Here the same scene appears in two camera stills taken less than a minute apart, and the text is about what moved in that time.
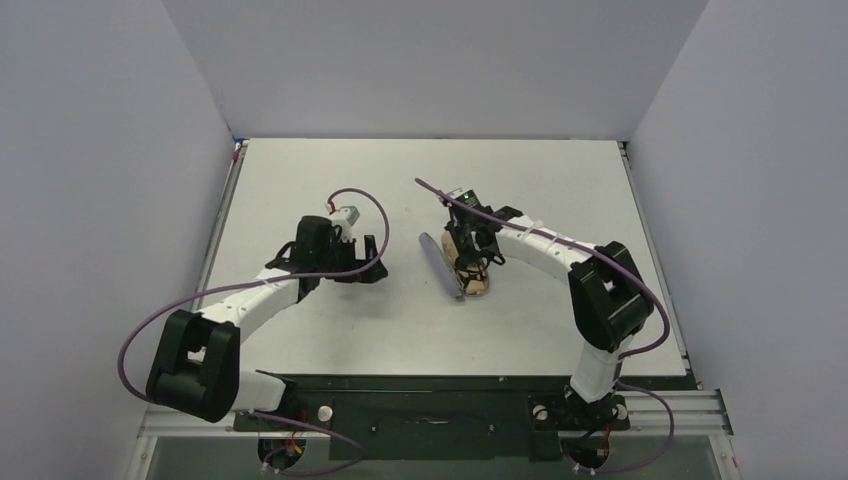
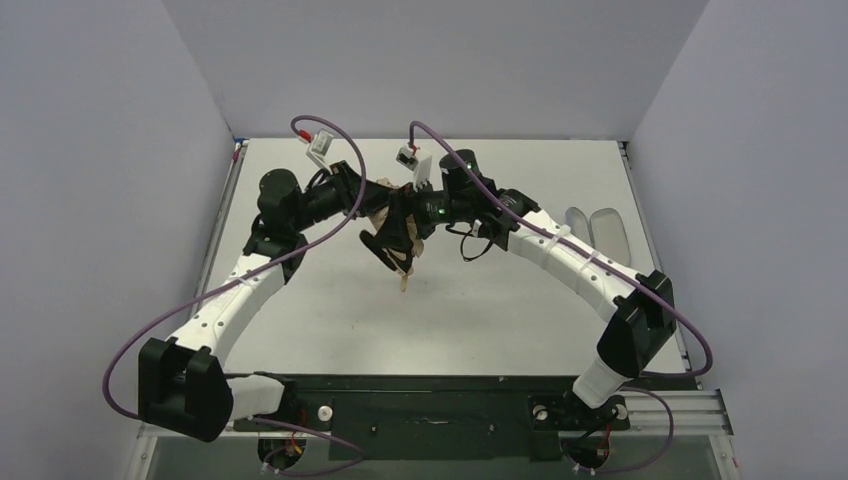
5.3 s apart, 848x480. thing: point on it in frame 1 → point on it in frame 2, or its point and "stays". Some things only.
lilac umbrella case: [445, 266] → [604, 229]
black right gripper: [468, 244] → [420, 206]
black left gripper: [357, 258] → [353, 183]
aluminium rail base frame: [695, 413] stays
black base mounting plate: [434, 426] stays
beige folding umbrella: [474, 279] → [378, 218]
